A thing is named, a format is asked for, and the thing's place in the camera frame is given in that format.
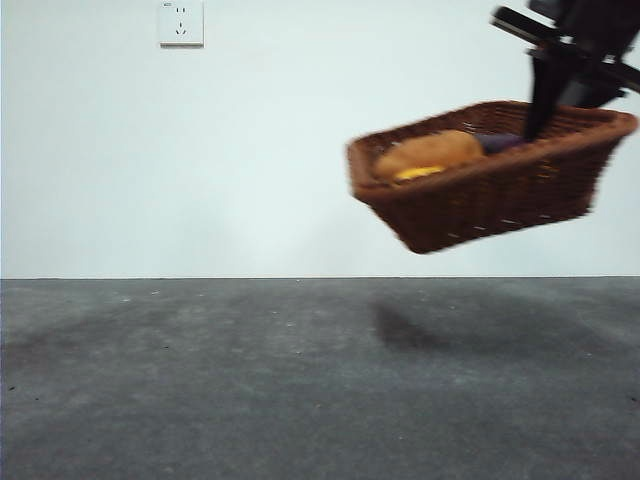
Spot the brown potato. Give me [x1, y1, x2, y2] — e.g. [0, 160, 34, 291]
[373, 129, 486, 182]

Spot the white wall socket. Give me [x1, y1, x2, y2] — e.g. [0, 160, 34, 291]
[159, 0, 205, 49]

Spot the purple eggplant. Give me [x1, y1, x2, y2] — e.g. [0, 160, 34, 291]
[472, 132, 526, 155]

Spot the brown wicker basket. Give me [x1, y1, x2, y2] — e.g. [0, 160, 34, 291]
[346, 100, 640, 255]

